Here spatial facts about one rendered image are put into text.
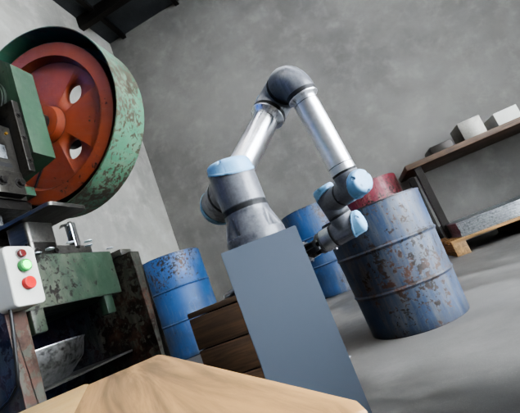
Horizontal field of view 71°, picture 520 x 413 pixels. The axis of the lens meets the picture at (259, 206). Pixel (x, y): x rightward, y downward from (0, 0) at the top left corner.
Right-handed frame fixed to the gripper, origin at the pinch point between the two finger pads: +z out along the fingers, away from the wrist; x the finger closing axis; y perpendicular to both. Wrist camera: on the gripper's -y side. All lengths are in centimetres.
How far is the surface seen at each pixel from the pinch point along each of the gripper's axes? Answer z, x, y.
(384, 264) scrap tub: -28.4, 15.9, -18.0
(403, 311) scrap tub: -25.3, 33.1, -18.6
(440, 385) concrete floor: -37, 43, 25
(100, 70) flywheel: 22, -105, 20
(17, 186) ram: 41, -59, 56
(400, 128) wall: -43, -93, -307
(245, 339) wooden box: 15.0, 16.0, 16.9
